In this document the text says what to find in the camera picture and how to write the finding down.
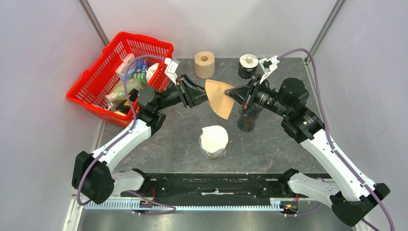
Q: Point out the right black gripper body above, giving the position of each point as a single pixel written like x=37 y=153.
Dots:
x=255 y=84

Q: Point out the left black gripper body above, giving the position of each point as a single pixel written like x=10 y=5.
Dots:
x=183 y=95

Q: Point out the brown paper coffee filter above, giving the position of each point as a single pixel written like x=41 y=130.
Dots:
x=220 y=103

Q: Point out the dark smoked plastic dripper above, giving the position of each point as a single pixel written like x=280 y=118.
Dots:
x=252 y=112

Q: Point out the white paper coffee filter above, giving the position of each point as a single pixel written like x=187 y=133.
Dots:
x=213 y=138

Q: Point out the clear glass dripper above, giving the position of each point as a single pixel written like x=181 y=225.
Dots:
x=218 y=151

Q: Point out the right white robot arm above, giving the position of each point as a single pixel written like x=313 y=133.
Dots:
x=353 y=195

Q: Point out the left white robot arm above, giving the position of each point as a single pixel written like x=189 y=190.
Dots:
x=93 y=175

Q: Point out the black wrapped paper roll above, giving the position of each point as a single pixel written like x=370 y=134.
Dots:
x=247 y=66

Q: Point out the dark glass carafe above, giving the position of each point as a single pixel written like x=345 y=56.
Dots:
x=245 y=125

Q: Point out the beige paper roll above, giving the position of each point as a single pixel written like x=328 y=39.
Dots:
x=204 y=64

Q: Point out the white bottle in basket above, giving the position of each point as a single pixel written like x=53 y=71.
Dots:
x=151 y=71

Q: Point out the blue snack box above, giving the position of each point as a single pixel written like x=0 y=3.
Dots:
x=140 y=70

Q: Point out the black yellow package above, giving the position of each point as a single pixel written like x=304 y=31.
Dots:
x=124 y=107

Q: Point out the small glass server cup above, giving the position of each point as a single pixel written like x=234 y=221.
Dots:
x=213 y=156

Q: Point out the pale green liquid bottle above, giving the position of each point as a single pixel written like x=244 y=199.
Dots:
x=117 y=95

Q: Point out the pink white packet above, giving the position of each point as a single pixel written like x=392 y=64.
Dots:
x=125 y=63

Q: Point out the red plastic shopping basket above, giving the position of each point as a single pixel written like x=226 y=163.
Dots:
x=90 y=89

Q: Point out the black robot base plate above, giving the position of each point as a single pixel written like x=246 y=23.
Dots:
x=208 y=189

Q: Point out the aluminium slotted rail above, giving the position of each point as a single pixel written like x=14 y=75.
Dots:
x=137 y=204

